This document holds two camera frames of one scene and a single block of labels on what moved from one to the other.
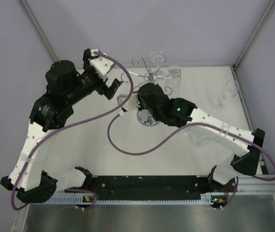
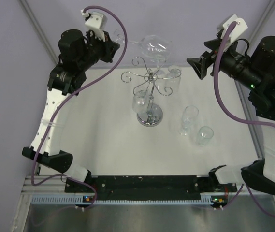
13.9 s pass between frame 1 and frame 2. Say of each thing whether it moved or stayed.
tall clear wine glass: moved
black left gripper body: moved
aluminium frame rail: stayed
